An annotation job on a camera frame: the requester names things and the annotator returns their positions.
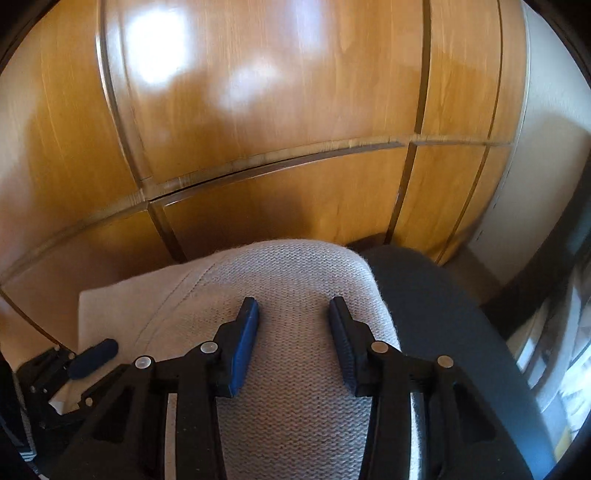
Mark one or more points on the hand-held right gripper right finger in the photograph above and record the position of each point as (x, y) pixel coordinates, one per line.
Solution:
(341, 350)

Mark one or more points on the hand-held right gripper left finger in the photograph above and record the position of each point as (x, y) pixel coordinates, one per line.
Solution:
(244, 350)

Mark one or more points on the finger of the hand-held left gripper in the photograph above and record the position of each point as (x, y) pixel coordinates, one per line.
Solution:
(94, 357)

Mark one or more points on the beige knit sweater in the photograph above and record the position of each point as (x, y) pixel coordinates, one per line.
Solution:
(295, 286)

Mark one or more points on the white folded cloth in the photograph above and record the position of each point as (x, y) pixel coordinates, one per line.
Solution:
(120, 304)

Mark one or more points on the wooden wardrobe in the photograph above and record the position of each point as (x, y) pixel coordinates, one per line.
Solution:
(277, 92)

